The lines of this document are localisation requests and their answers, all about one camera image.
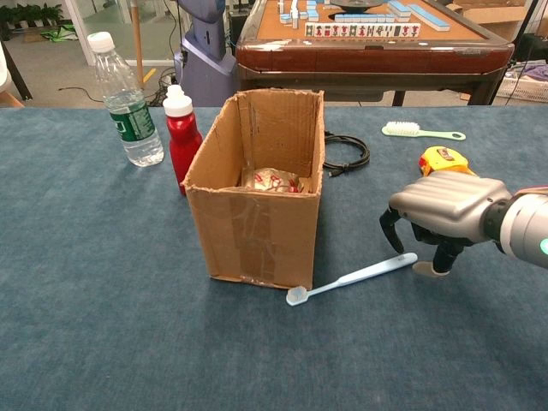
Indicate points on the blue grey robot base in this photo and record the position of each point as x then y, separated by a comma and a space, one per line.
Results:
205, 64

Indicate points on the wooden pole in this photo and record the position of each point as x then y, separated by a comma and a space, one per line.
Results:
137, 43

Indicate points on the light blue toothbrush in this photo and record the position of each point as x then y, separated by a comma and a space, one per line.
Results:
355, 276

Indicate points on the black tripod stand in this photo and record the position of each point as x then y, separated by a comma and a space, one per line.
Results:
525, 27

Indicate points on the face-up mahjong tile row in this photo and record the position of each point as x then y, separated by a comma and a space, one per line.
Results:
342, 30

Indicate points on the white plastic basket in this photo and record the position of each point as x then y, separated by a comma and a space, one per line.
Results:
522, 92

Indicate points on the red bottle white cap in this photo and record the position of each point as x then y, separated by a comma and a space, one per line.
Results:
184, 150

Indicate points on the clear water bottle green label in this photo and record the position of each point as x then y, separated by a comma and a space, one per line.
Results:
132, 128

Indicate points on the blue felt table cover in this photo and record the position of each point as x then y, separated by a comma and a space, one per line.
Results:
107, 299

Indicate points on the brown mahjong table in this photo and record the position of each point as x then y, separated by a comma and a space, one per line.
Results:
342, 55

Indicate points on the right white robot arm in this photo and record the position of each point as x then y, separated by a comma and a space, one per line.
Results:
526, 222

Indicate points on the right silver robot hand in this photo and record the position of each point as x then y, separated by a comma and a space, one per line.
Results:
449, 205

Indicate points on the purple cloth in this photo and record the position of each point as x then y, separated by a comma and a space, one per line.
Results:
537, 73

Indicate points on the open cardboard box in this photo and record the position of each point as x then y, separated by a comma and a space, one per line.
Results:
257, 231

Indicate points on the tan snack bag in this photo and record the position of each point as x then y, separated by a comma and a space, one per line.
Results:
269, 180

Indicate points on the potted green plants row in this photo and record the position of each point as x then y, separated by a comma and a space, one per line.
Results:
30, 15

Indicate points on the mint green brush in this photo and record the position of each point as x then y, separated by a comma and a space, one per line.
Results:
400, 128

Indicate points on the blue-backed mahjong tile cluster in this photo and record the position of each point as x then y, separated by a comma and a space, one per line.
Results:
295, 13

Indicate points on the long blue-backed mahjong tile row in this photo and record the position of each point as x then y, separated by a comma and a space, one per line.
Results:
428, 17

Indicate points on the green fabric item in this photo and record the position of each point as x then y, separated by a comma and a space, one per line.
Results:
62, 33

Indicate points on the yellow tape measure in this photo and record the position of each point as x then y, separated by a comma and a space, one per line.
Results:
441, 160

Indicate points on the background cardboard box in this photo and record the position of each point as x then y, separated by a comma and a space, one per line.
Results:
496, 17

